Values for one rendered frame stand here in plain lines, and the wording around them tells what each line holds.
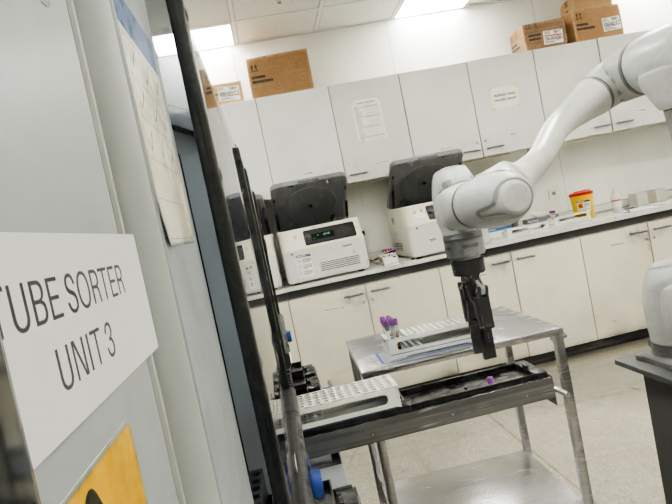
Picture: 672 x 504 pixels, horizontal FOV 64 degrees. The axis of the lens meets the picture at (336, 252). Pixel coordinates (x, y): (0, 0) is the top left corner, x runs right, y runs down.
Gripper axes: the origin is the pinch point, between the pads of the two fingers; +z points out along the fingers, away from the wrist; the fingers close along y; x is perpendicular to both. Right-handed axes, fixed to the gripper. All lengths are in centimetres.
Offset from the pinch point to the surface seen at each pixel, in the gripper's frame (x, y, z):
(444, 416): -13.6, 4.9, 12.9
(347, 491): -40, 35, 9
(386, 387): -24.9, 2.9, 4.1
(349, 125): 27, -260, -100
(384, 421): -27.1, 4.9, 10.7
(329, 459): -40.6, 4.3, 16.2
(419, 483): -9, -65, 63
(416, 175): 68, -260, -56
